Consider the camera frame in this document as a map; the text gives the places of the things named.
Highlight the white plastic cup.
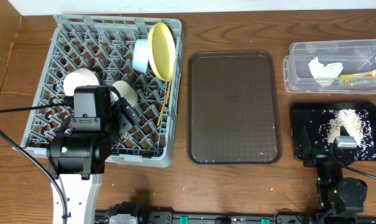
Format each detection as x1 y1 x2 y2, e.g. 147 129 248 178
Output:
112 80 139 107

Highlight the green snack wrapper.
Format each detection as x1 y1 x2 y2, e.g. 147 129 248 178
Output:
338 69 376 86

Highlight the white napkin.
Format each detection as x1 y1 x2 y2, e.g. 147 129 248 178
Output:
308 57 344 87

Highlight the light blue bowl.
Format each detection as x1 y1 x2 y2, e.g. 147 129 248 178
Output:
132 39 149 74

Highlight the pink bowl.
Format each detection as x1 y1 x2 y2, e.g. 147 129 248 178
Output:
63 68 99 96

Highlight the yellow plate with crumbs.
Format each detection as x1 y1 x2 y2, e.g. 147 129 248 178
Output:
148 22 176 82

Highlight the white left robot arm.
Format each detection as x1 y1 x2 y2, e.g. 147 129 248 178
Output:
0 85 138 223

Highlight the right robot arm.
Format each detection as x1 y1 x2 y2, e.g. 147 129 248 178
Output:
299 126 376 224

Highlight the scattered rice food waste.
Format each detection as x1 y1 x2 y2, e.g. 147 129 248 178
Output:
315 109 376 161

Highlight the black plastic bin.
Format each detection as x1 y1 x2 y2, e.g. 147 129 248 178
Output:
290 102 376 161

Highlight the grey plastic dish rack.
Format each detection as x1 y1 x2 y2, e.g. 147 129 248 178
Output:
21 15 185 167

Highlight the clear plastic bin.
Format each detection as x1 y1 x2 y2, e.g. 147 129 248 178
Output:
283 39 376 94

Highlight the dark brown serving tray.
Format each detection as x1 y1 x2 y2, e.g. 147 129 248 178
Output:
187 50 282 165

